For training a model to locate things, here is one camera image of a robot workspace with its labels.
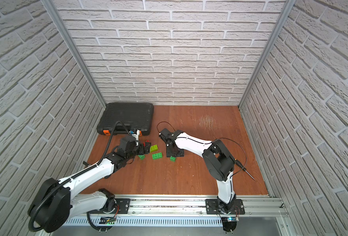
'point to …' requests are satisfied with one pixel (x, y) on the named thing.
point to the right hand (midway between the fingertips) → (175, 154)
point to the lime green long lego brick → (153, 148)
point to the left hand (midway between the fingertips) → (146, 141)
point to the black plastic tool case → (134, 115)
